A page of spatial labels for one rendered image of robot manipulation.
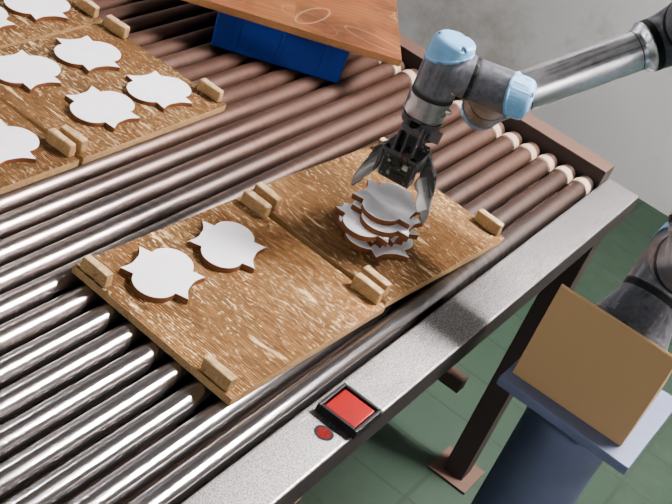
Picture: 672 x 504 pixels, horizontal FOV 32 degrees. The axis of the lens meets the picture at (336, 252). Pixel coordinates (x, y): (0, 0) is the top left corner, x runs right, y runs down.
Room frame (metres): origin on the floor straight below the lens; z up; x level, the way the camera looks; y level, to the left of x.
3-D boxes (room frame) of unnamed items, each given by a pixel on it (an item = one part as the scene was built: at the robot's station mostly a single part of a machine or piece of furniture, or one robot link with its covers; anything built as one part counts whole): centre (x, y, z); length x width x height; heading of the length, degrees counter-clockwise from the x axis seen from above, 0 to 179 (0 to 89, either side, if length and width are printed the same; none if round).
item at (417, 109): (1.83, -0.05, 1.23); 0.08 x 0.08 x 0.05
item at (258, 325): (1.55, 0.13, 0.93); 0.41 x 0.35 x 0.02; 155
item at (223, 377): (1.32, 0.09, 0.95); 0.06 x 0.02 x 0.03; 65
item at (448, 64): (1.83, -0.05, 1.31); 0.09 x 0.08 x 0.11; 92
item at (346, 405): (1.38, -0.11, 0.92); 0.06 x 0.06 x 0.01; 68
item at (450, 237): (1.94, -0.05, 0.93); 0.41 x 0.35 x 0.02; 153
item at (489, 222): (2.05, -0.26, 0.95); 0.06 x 0.02 x 0.03; 63
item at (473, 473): (2.40, -0.52, 0.43); 0.12 x 0.12 x 0.85; 68
